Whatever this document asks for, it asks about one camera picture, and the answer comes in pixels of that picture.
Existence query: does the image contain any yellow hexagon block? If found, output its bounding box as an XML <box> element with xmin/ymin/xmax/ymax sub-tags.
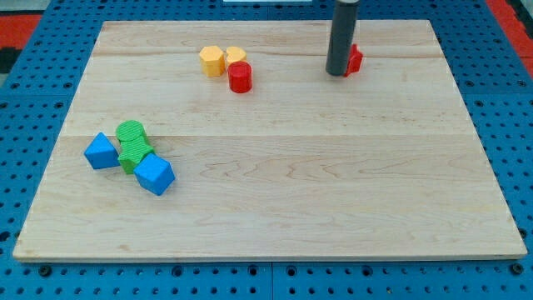
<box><xmin>199</xmin><ymin>46</ymin><xmax>226</xmax><ymax>78</ymax></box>

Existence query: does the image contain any red star block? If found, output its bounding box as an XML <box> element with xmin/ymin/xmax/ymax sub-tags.
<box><xmin>343</xmin><ymin>44</ymin><xmax>364</xmax><ymax>78</ymax></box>

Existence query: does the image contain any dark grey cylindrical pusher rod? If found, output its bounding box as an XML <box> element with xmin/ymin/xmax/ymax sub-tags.
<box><xmin>326</xmin><ymin>0</ymin><xmax>360</xmax><ymax>76</ymax></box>

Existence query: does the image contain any green star block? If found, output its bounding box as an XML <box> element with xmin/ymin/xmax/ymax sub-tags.
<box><xmin>118</xmin><ymin>136</ymin><xmax>155</xmax><ymax>174</ymax></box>

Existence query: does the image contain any blue cube block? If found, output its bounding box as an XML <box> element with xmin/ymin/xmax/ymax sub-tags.
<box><xmin>133</xmin><ymin>153</ymin><xmax>176</xmax><ymax>196</ymax></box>

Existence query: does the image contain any light wooden board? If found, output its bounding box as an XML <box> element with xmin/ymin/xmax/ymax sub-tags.
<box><xmin>13</xmin><ymin>20</ymin><xmax>527</xmax><ymax>263</ymax></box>

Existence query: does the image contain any green cylinder block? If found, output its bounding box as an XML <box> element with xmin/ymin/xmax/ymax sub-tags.
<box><xmin>116</xmin><ymin>120</ymin><xmax>148</xmax><ymax>143</ymax></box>

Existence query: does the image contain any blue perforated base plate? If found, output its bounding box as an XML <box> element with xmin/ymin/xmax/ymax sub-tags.
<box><xmin>1</xmin><ymin>0</ymin><xmax>532</xmax><ymax>299</ymax></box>

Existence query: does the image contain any yellow heart block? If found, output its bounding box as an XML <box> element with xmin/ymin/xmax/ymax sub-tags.
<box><xmin>226</xmin><ymin>46</ymin><xmax>247</xmax><ymax>68</ymax></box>

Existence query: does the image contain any red cylinder block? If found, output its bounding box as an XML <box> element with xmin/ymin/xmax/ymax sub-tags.
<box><xmin>227</xmin><ymin>61</ymin><xmax>252</xmax><ymax>93</ymax></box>

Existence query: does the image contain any blue triangle block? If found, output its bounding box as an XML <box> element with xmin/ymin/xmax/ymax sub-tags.
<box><xmin>84</xmin><ymin>132</ymin><xmax>120</xmax><ymax>169</ymax></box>

